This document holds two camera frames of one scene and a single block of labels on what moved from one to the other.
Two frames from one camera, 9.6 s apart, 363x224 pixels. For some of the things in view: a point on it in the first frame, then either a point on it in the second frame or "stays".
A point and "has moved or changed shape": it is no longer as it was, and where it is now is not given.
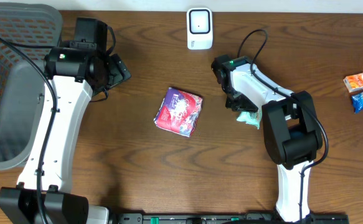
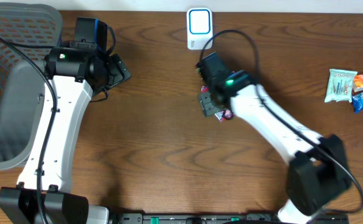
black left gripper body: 119,71 stays
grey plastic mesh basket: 12,90 stays
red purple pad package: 179,112 → 222,116
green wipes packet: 251,117 has moved or changed shape
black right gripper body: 238,101 → 208,105
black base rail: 227,218 stays
